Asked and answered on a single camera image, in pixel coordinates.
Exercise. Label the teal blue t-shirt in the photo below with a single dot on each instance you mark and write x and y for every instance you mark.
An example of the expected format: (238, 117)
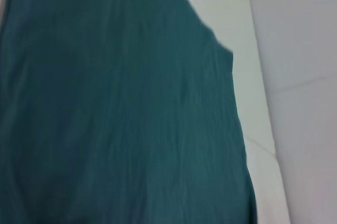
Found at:
(118, 108)

